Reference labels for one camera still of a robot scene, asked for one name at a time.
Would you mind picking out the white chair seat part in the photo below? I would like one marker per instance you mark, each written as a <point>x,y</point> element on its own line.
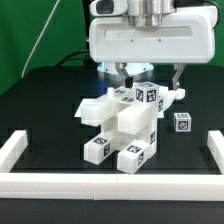
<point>148,134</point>

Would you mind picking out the white front fence wall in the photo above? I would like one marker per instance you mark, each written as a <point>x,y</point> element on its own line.
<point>112,187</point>

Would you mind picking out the white chair back part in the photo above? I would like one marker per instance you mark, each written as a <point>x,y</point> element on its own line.
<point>120,104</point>

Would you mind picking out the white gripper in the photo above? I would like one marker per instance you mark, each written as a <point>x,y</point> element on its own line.
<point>185,36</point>

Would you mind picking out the white right fence wall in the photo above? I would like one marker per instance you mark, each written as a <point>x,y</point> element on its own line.
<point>215,144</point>

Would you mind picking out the white bar part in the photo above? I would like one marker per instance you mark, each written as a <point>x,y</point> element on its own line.
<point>12,150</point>

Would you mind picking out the white fence wall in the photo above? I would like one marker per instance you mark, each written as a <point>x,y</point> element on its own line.
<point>112,187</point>
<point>215,144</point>

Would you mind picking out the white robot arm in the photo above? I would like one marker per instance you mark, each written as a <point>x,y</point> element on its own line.
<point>149,13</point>

